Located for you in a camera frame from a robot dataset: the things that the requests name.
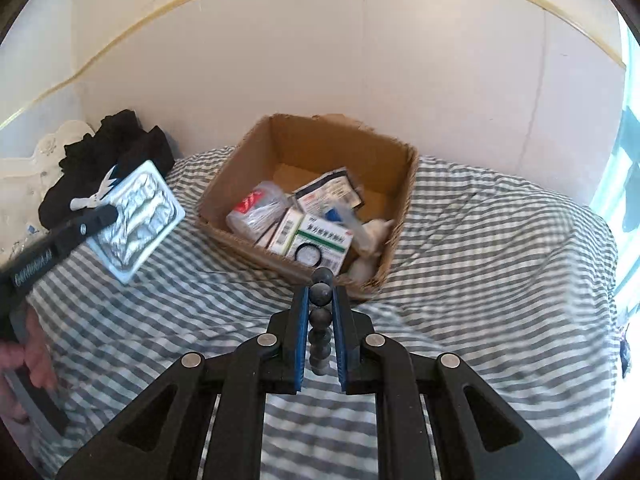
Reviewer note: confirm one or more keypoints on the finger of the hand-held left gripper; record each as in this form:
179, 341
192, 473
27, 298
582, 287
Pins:
95, 220

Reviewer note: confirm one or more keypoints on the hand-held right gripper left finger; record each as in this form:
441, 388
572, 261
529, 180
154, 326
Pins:
301, 340

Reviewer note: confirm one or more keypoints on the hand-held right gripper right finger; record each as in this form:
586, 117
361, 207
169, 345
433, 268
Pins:
340, 340

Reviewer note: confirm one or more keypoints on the silver foil blister pack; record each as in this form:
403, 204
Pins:
135, 220

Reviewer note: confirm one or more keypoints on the green and white medicine box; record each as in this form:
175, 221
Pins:
325, 235

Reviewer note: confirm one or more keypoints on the white tissue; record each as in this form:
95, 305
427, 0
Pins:
375, 235

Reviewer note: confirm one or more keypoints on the pink and white medicine box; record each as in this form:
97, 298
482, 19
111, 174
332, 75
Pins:
287, 230

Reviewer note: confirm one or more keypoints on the clear plastic bag red print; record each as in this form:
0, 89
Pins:
255, 215

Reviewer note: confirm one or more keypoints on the white medicine packet dark edge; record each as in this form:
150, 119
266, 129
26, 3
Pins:
325, 190

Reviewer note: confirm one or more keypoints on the brown cardboard box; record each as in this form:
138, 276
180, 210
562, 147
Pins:
325, 140

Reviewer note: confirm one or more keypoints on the person's left hand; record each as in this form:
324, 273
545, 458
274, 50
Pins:
40, 355

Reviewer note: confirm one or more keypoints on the black printed clothing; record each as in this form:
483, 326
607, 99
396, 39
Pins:
125, 145

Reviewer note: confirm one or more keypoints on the white ornate headboard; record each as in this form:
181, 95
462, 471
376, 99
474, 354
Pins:
30, 170

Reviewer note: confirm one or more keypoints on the grey checked blanket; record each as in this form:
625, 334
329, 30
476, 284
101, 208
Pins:
475, 260

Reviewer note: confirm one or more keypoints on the teal curtain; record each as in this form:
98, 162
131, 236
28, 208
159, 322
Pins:
625, 160

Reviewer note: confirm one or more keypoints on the gold wall trim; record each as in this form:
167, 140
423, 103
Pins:
165, 6

